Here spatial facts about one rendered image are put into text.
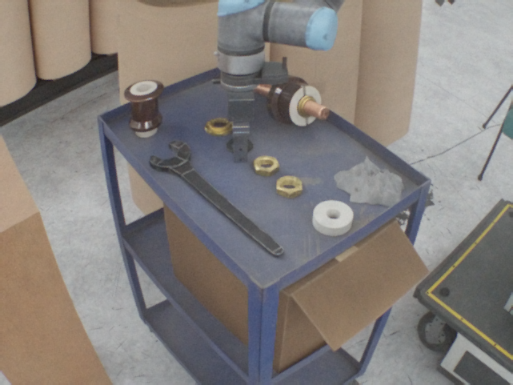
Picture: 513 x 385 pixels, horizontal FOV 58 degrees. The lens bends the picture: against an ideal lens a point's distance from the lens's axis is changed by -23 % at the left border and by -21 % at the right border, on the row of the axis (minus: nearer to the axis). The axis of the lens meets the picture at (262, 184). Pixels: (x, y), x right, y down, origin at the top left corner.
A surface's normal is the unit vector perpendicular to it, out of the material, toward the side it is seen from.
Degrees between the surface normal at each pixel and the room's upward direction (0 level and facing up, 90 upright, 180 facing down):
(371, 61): 90
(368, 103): 90
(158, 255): 0
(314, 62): 90
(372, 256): 26
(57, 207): 0
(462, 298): 0
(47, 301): 90
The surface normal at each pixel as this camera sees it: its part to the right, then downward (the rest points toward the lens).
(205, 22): 0.44, 0.58
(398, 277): 0.30, -0.47
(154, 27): -0.51, 0.54
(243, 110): 0.07, 0.64
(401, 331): 0.02, -0.77
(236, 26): -0.28, 0.59
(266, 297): 0.62, 0.51
